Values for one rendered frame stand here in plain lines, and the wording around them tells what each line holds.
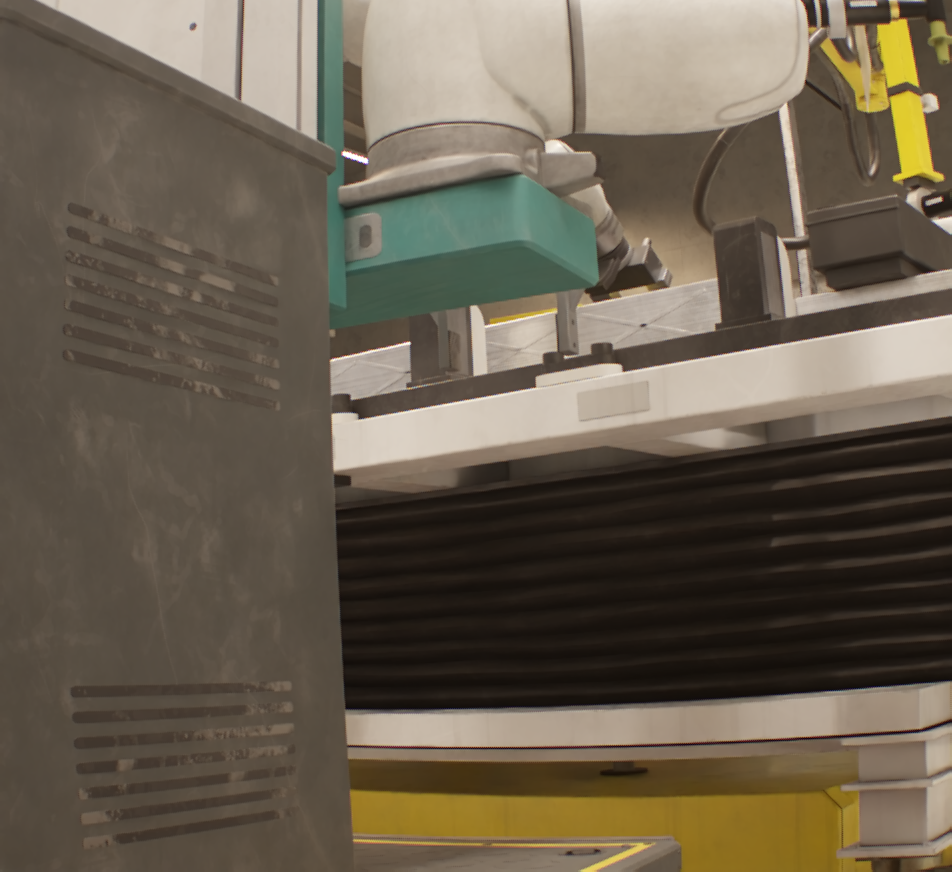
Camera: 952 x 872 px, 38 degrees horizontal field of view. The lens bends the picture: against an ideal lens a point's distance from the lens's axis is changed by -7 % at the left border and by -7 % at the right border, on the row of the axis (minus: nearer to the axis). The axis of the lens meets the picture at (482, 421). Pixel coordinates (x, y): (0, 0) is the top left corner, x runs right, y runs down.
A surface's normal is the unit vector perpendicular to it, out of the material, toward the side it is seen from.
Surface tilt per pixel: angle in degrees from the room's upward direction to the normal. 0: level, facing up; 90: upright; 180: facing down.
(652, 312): 90
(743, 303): 90
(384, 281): 180
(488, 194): 90
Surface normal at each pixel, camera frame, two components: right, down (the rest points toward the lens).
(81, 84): 0.90, -0.11
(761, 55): 0.28, 0.38
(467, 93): 0.17, -0.06
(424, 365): -0.60, -0.10
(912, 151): -0.78, -0.07
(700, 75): 0.07, 0.58
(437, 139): -0.13, -0.22
